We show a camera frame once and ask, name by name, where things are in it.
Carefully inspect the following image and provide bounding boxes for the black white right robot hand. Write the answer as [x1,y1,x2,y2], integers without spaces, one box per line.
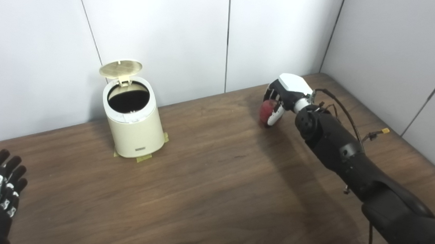
[262,73,314,129]

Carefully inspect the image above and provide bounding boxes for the red apple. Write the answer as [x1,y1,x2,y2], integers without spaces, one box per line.
[259,99,285,126]

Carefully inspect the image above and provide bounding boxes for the cream-colored bin body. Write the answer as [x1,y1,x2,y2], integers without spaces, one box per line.
[100,75,168,160]

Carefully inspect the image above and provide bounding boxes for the cream round bin lid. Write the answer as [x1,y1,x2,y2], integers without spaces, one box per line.
[98,58,143,87]

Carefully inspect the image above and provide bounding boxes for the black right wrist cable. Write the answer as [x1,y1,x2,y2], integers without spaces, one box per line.
[310,88,392,145]

